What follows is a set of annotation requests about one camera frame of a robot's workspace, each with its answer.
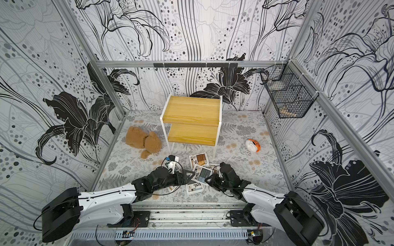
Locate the blue coffee bag one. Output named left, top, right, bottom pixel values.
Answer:
left=191, top=165, right=213, bottom=185

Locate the orange white toy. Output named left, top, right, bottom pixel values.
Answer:
left=245, top=139, right=261, bottom=153

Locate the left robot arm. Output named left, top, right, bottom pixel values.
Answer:
left=41, top=167, right=195, bottom=243

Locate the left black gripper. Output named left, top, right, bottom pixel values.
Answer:
left=152, top=171, right=196, bottom=193

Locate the brown coffee bag top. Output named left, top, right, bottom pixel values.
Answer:
left=189, top=153, right=210, bottom=169

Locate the grey cable duct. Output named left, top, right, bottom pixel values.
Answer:
left=71, top=229, right=248, bottom=241

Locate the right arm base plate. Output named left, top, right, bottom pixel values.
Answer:
left=226, top=210, right=270, bottom=228

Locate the brown teddy bear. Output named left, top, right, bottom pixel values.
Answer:
left=125, top=127, right=162, bottom=159

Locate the black bar on frame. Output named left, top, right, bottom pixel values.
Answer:
left=153, top=63, right=239, bottom=68

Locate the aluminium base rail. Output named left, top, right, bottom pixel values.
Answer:
left=63, top=202, right=318, bottom=230

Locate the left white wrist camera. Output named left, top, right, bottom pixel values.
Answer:
left=165, top=155, right=181, bottom=174

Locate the black wire basket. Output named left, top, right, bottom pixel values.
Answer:
left=260, top=60, right=315, bottom=118

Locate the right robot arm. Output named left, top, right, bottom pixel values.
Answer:
left=205, top=163, right=324, bottom=246

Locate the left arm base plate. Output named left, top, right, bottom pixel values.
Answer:
left=107, top=211, right=150, bottom=229

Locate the blue coffee bag two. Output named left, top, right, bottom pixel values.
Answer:
left=186, top=182, right=204, bottom=195

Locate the wooden two-tier shelf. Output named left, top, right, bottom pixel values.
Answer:
left=160, top=93, right=223, bottom=159

